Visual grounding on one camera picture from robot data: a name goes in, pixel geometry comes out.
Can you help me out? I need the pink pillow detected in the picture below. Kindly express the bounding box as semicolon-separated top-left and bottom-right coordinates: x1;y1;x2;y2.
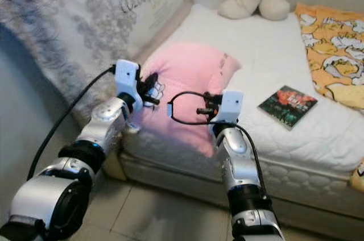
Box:
128;42;241;157

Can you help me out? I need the yellow cartoon print blanket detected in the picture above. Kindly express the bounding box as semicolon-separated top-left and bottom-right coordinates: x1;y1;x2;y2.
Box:
296;3;364;111

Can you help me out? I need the white quilted mattress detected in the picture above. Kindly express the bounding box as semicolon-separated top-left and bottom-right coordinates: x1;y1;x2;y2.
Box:
119;4;364;219

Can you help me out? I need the dark green red book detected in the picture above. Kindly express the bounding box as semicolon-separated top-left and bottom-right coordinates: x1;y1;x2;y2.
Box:
258;85;318;130

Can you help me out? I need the grey floral patterned cloth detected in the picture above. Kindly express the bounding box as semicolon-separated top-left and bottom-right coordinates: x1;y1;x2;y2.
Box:
0;0;194;128

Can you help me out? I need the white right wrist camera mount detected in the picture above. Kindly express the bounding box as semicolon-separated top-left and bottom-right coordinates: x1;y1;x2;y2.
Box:
217;89;244;123

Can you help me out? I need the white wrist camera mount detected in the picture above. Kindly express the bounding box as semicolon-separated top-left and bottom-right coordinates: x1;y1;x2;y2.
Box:
217;89;244;123
115;59;142;98

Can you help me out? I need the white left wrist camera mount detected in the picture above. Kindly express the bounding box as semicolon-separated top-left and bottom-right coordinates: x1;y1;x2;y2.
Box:
115;59;142;98

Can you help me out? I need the beige bed frame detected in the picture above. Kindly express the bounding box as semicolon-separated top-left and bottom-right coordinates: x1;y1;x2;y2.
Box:
117;150;364;240

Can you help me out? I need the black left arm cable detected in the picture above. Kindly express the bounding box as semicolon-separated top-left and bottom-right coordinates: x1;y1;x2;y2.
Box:
26;65;117;182

